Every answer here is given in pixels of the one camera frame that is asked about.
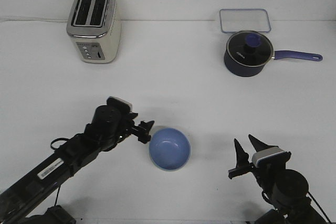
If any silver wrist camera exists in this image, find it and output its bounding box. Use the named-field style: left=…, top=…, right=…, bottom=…
left=107, top=96, right=132, bottom=114
left=251, top=146, right=285, bottom=167

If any glass pot lid blue knob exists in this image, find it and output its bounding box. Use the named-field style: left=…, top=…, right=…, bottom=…
left=226, top=30, right=274, bottom=67

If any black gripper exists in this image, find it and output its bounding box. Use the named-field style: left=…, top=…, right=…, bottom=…
left=228, top=134, right=291, bottom=179
left=89, top=105, right=154, bottom=145

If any blue bowl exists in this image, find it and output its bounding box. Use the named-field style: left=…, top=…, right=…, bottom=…
left=149, top=128, right=191, bottom=171

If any white toaster power cord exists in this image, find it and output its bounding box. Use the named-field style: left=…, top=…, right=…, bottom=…
left=0, top=17, right=69, bottom=23

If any cream and steel toaster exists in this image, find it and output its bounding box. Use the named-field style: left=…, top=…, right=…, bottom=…
left=66, top=0, right=121, bottom=63

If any dark blue saucepan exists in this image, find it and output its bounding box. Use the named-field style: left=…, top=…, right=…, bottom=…
left=224, top=43, right=323, bottom=77

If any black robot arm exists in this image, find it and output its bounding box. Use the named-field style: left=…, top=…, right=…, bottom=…
left=1, top=98, right=154, bottom=223
left=228, top=134, right=331, bottom=223

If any green bowl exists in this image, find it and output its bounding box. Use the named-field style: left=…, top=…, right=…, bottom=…
left=150, top=125, right=167, bottom=135

